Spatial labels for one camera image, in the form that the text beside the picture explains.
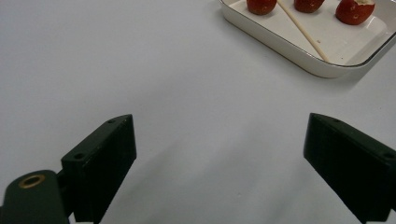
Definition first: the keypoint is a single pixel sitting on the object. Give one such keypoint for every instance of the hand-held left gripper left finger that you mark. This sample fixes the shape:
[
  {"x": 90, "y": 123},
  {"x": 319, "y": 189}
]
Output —
[{"x": 102, "y": 165}]

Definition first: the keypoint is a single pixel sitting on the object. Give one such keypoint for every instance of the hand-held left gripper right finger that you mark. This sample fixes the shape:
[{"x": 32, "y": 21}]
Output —
[{"x": 351, "y": 168}]

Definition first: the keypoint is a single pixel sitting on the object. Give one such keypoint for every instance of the red hawthorn berry with pale cut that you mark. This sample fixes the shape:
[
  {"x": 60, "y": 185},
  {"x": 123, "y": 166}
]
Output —
[{"x": 353, "y": 14}]

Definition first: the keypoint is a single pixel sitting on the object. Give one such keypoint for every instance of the white rectangular tray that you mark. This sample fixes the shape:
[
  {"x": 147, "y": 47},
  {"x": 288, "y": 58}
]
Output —
[{"x": 342, "y": 45}]

